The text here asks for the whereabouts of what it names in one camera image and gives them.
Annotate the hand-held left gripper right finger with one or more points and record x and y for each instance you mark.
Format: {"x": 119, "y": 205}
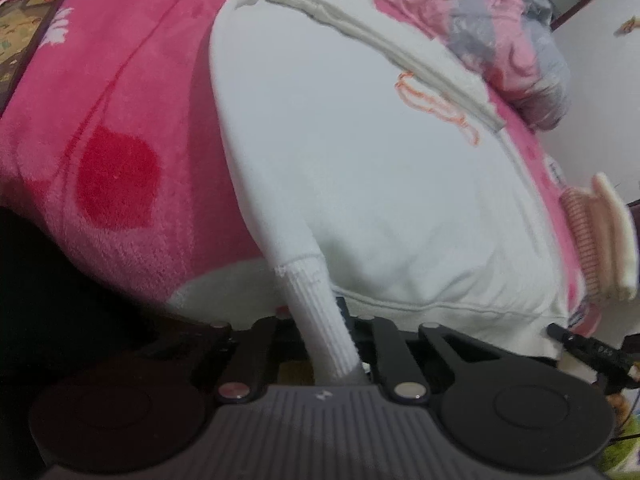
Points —
{"x": 387, "y": 350}

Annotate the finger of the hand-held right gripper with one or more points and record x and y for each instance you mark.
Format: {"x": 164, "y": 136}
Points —
{"x": 585, "y": 346}

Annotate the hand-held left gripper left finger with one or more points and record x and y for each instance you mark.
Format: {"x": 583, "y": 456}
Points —
{"x": 260, "y": 345}

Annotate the white hoodie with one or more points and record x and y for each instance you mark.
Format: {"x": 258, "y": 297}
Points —
{"x": 375, "y": 185}

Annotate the pink checked folded garment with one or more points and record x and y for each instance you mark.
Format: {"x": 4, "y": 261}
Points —
{"x": 595, "y": 240}

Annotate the dark cloth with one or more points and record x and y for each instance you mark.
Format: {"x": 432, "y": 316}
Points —
{"x": 40, "y": 310}

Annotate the pink floral bed blanket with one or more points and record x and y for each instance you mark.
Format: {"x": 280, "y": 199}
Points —
{"x": 100, "y": 85}

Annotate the pink floral duvet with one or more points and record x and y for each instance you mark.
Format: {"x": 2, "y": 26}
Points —
{"x": 515, "y": 45}

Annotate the tablet with colourful screen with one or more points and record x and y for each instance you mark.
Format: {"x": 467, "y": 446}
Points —
{"x": 25, "y": 35}

